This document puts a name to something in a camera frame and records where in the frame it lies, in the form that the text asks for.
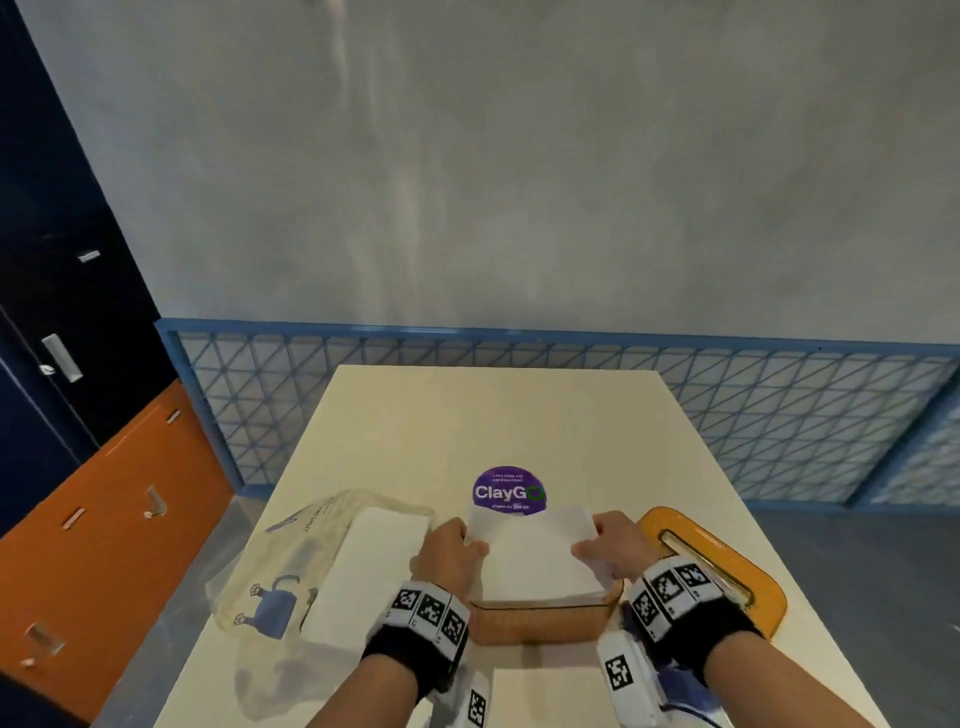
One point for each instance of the white tissue bundle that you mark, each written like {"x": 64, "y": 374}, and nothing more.
{"x": 536, "y": 555}

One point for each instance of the round purple sticker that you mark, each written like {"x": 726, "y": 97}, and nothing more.
{"x": 510, "y": 487}

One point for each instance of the person's right hand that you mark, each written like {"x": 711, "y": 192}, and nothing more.
{"x": 619, "y": 544}

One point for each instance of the person's left forearm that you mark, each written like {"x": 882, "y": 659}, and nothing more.
{"x": 367, "y": 697}

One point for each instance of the orange transparent tissue box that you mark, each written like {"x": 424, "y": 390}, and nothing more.
{"x": 540, "y": 622}

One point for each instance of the orange slotted lid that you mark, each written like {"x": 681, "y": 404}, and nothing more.
{"x": 757, "y": 600}

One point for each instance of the orange locker cabinet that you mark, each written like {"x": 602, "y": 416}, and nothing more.
{"x": 97, "y": 570}

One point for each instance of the cat print tissue pack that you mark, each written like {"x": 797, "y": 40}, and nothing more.
{"x": 262, "y": 570}

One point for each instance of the person's left hand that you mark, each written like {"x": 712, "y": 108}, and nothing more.
{"x": 446, "y": 559}

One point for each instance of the blue cleaning cloth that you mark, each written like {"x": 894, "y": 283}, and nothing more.
{"x": 694, "y": 690}

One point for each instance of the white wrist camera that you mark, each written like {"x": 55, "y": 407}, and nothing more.
{"x": 472, "y": 701}
{"x": 622, "y": 675}

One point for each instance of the dark blue locker bank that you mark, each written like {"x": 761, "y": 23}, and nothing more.
{"x": 60, "y": 300}

